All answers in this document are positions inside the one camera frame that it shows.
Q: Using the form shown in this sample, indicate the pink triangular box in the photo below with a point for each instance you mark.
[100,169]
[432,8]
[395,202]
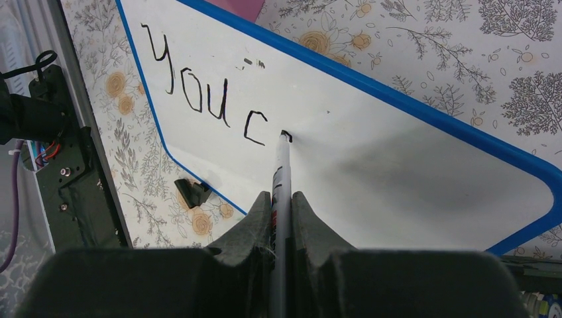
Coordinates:
[245,9]

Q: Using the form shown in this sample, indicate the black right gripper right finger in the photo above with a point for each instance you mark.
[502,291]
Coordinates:
[332,278]

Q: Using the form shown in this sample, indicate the blue framed whiteboard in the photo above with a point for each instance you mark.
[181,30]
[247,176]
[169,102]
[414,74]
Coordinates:
[380,168]

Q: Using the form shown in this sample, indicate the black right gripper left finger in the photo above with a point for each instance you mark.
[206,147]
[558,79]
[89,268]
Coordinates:
[227,278]

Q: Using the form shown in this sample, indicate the black poker chip case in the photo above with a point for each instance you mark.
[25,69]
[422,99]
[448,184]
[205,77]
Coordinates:
[539,281]

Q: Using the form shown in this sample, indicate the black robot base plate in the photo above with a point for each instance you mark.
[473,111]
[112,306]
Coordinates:
[79,208]

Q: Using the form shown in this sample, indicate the floral patterned table mat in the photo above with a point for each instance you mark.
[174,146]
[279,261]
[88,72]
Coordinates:
[485,63]

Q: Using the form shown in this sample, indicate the black whiteboard stand foot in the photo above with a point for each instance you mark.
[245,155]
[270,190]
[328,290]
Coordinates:
[194,194]

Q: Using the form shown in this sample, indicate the silver black marker pen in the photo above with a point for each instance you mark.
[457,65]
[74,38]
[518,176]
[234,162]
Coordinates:
[280,229]

